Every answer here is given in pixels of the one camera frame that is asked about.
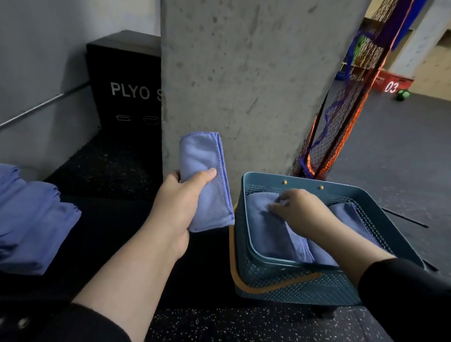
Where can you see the orange and purple net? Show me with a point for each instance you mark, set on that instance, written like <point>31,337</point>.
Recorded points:
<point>352,92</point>

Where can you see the black padded bench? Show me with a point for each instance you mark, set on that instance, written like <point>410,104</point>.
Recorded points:
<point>102,245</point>

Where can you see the black long-sleeved top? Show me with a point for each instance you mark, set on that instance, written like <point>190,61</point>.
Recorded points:
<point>411,314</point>

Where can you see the person's left hand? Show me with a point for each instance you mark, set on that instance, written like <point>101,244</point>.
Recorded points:
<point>170,207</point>

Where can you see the concrete pillar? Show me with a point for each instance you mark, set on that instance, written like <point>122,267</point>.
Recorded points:
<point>250,71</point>

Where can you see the person's right hand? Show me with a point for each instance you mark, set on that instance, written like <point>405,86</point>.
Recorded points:
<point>306,214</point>

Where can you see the black plyo box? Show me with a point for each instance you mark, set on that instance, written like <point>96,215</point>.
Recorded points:
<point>124,79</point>

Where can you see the wooden lockers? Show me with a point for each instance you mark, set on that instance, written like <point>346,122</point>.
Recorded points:
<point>449,64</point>

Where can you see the person's left forearm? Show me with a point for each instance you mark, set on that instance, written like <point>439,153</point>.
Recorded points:
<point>135,274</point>

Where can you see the grey metal bar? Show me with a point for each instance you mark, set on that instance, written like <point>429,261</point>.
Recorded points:
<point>35,107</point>

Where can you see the person's right forearm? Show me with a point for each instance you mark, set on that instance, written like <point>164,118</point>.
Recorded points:
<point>352,251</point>

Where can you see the red plyo box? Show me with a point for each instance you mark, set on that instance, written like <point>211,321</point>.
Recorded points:
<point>391,82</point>

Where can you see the thin black rod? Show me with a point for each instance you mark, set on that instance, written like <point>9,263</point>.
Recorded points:
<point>403,217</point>

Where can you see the person's left thumb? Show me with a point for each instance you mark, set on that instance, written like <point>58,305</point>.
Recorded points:
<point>200,184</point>

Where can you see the person's right fingers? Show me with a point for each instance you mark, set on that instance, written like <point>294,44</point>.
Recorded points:
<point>282,205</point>

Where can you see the green ball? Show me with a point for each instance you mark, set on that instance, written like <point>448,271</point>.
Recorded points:
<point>403,95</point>

